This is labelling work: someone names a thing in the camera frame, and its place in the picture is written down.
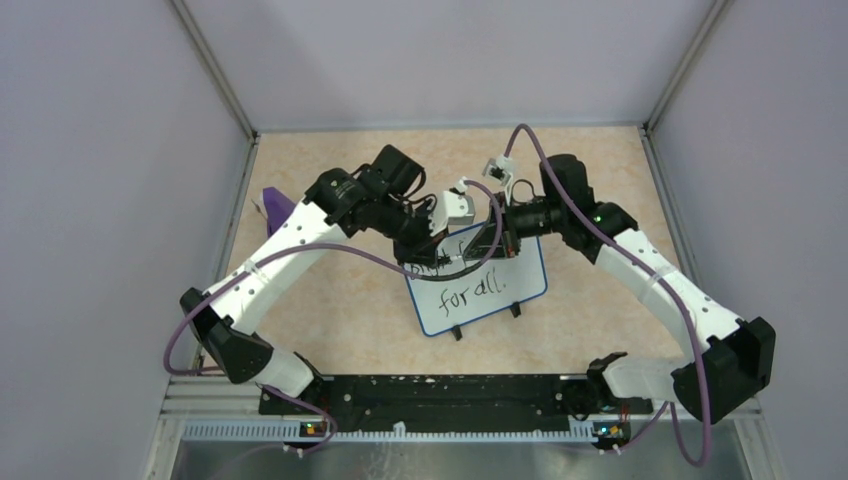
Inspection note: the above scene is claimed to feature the white slotted cable duct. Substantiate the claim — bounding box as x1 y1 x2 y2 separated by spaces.
182 420 597 443

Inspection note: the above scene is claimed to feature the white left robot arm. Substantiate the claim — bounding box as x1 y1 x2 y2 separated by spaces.
180 145 467 414

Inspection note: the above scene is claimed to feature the purple whiteboard eraser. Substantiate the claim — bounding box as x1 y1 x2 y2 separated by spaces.
261 187 297 238

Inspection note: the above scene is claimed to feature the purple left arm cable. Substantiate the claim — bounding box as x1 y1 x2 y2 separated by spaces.
162 177 506 458

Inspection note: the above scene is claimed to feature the aluminium frame rail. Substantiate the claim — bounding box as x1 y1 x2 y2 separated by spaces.
145 376 788 479

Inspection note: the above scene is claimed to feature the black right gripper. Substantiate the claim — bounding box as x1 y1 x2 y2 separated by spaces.
463 192 565 261

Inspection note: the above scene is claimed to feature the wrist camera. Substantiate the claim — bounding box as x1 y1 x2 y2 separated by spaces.
428 190 476 237
482 155 516 205

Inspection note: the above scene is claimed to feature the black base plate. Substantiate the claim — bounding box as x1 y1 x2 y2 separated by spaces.
300 374 654 433

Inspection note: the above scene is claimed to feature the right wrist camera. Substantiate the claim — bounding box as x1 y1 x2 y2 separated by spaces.
482 155 516 205

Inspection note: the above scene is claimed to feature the blue framed whiteboard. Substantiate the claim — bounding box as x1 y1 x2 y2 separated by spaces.
404 224 548 337

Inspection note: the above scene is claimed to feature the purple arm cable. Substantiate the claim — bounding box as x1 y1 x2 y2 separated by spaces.
506 123 715 469
162 177 506 458

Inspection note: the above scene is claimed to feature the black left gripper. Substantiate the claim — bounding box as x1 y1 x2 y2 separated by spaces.
375 194 450 267

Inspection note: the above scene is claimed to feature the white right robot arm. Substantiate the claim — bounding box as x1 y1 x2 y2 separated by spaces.
493 154 776 424

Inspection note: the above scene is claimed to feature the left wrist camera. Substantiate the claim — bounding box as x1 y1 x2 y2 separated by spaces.
428 190 476 237

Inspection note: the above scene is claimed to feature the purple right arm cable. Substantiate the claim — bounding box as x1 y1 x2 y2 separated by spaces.
506 123 715 469

